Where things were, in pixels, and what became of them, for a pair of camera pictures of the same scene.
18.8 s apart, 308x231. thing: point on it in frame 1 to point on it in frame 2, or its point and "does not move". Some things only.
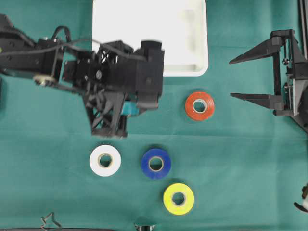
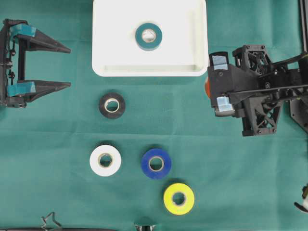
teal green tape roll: (130, 108) to (146, 45)
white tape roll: (95, 163) does not move
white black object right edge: (304, 195) does not move
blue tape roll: (166, 161) does not move
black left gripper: (113, 66) to (29, 90)
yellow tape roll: (181, 209) does not move
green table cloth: (200, 160) does not move
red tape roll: (197, 96) to (207, 86)
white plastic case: (182, 26) does not move
